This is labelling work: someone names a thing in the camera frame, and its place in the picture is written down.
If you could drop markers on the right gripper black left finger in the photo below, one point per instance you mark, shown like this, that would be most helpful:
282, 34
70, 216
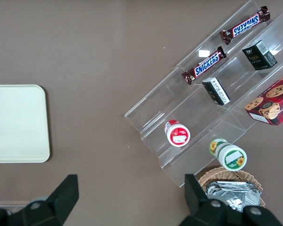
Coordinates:
59, 202

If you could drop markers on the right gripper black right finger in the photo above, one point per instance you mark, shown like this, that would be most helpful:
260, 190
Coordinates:
202, 209

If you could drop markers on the light wicker basket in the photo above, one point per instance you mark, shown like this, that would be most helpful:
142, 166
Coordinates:
214, 175

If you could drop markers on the cream plastic tray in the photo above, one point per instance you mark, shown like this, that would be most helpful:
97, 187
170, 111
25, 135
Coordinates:
16, 122

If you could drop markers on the aluminium foil container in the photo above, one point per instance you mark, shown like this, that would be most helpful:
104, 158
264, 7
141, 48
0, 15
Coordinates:
235, 195

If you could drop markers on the green lid sunflower jar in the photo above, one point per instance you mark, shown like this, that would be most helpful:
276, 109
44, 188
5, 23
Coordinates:
233, 159

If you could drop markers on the red lid white jar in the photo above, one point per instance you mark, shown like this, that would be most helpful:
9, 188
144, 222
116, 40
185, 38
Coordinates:
178, 136

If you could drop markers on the small black carton box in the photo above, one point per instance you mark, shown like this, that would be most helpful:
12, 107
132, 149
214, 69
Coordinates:
217, 90
258, 57

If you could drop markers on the clear acrylic stepped shelf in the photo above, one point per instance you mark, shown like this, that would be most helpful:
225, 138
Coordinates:
169, 94

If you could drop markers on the red tartan cookie box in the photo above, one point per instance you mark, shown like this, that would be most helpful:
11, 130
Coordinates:
273, 103

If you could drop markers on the Snickers chocolate bar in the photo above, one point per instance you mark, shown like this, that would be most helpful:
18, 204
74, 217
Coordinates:
246, 24
204, 65

